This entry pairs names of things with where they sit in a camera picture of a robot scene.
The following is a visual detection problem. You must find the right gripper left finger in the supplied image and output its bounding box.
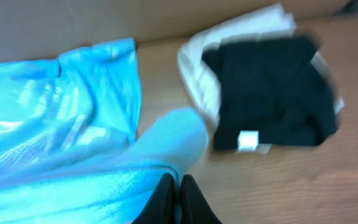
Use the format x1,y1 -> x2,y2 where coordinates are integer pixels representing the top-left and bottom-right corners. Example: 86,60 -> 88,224
132,173 -> 176,224

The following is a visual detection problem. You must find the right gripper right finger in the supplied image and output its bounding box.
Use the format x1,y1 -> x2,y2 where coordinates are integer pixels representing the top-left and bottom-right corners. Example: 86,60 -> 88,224
181,174 -> 222,224

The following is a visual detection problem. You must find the light blue t-shirt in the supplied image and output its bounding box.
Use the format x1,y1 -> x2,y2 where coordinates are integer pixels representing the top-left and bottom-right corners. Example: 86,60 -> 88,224
0,38 -> 209,223

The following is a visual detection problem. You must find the folded black t-shirt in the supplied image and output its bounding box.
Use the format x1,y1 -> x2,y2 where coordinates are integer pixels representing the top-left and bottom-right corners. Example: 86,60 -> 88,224
202,35 -> 338,151

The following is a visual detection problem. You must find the folded beige t-shirt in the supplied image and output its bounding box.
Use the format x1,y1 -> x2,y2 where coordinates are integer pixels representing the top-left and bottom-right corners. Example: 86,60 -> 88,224
177,2 -> 346,155

